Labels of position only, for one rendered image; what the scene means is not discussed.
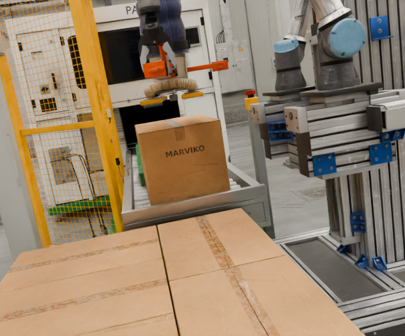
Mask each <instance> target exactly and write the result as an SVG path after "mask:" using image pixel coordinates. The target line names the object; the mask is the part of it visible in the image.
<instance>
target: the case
mask: <svg viewBox="0 0 405 336"><path fill-rule="evenodd" d="M135 131H136V134H137V141H138V145H139V151H140V156H141V162H142V166H143V173H144V176H145V183H146V187H147V192H148V195H149V200H150V203H151V206H152V205H158V204H162V203H169V202H173V201H179V200H183V199H189V198H193V197H199V196H203V195H209V194H213V193H219V192H223V191H230V181H229V176H228V168H227V163H226V155H225V150H224V141H223V136H222V127H221V123H220V119H215V118H212V117H208V116H205V115H200V114H196V115H189V116H185V117H177V118H173V119H166V120H162V121H154V122H150V123H143V124H138V125H135Z"/></svg>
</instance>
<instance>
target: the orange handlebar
mask: <svg viewBox="0 0 405 336"><path fill-rule="evenodd" d="M216 67H218V68H221V67H224V62H220V63H211V64H207V65H199V66H194V67H187V71H188V72H191V71H199V70H203V69H212V68H216ZM164 70H165V67H164V66H162V65H159V66H154V67H149V69H148V72H149V73H159V72H163V71H164Z"/></svg>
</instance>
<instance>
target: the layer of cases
mask: <svg viewBox="0 0 405 336"><path fill-rule="evenodd" d="M157 228H158V232H159V236H158V232H157ZM159 239H160V242H161V245H160V242H159ZM161 250H162V252H161ZM162 253H163V255H162ZM163 260H164V261H163ZM0 336H365V334H363V332H361V330H359V328H357V326H355V324H354V323H353V322H352V321H351V320H350V319H349V318H348V317H347V316H346V315H345V314H344V313H343V312H342V311H341V310H340V309H339V308H338V307H337V306H336V305H335V304H334V303H333V302H332V301H331V300H330V299H329V298H328V297H327V296H326V294H325V293H324V292H323V291H322V290H321V289H320V288H319V287H318V286H317V285H316V284H315V283H314V282H313V281H312V280H311V279H310V278H309V277H308V276H307V275H306V274H305V273H304V272H303V271H302V270H301V269H300V268H299V267H298V266H297V264H296V263H295V262H294V261H293V260H292V259H291V258H290V257H289V256H288V255H286V253H285V252H284V251H283V250H282V249H281V248H280V247H279V246H278V245H277V244H276V243H275V242H274V241H273V240H272V239H271V238H270V237H269V236H268V235H267V234H266V233H265V232H264V231H263V230H262V229H261V228H260V227H259V226H258V225H257V224H256V223H255V222H254V221H253V220H252V219H251V218H250V217H249V216H248V215H247V214H246V213H245V212H244V211H243V210H242V209H241V208H238V209H232V210H229V211H223V212H219V213H213V214H209V215H203V216H199V217H193V218H190V219H183V220H180V221H173V222H170V223H163V224H160V225H157V226H156V225H154V226H150V227H144V228H140V229H134V230H130V231H125V232H121V233H115V234H111V235H105V236H101V237H96V238H92V239H86V240H82V241H76V242H72V243H66V244H62V245H56V246H52V247H46V248H42V249H36V250H32V251H27V252H23V253H20V254H19V256H18V258H17V259H16V260H15V262H14V263H13V264H12V266H11V268H10V269H9V270H8V272H7V274H6V275H5V276H4V278H3V279H2V281H1V282H0Z"/></svg>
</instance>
